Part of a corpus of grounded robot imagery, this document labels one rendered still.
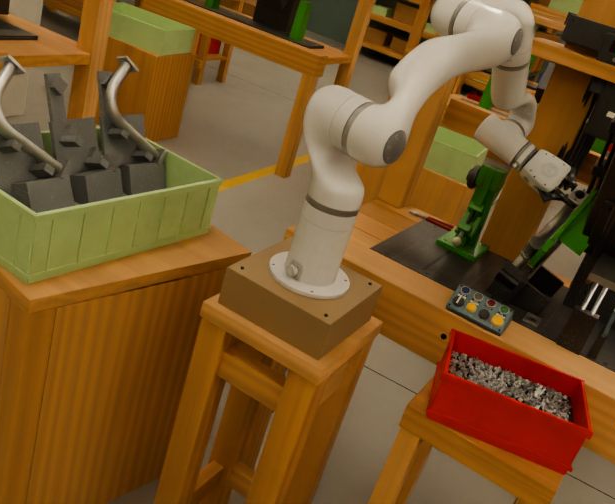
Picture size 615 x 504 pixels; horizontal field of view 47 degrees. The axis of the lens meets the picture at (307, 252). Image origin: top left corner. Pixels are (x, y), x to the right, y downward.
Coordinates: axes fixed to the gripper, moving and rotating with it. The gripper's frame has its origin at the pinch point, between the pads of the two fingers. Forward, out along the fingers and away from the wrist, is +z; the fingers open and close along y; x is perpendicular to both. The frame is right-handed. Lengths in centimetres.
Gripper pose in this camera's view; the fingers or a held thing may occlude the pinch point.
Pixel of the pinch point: (574, 196)
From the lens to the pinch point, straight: 202.1
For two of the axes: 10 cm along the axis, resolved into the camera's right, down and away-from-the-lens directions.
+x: 0.2, 3.4, 9.4
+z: 7.2, 6.5, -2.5
